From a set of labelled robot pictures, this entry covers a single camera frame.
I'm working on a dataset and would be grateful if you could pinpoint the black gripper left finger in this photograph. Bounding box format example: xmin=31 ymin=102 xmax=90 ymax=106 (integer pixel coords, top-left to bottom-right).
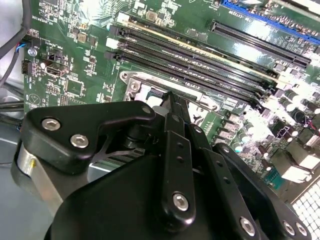
xmin=19 ymin=91 xmax=198 ymax=225

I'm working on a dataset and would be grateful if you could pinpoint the metal socket cover frame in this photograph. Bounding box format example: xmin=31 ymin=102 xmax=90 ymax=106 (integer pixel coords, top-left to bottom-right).
xmin=128 ymin=76 xmax=216 ymax=126

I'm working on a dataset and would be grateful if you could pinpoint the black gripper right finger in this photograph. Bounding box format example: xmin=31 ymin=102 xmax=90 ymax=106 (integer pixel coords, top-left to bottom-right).
xmin=172 ymin=94 xmax=313 ymax=240

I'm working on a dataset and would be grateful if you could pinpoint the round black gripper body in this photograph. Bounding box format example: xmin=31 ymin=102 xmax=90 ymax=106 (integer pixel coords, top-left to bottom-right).
xmin=44 ymin=152 xmax=241 ymax=240

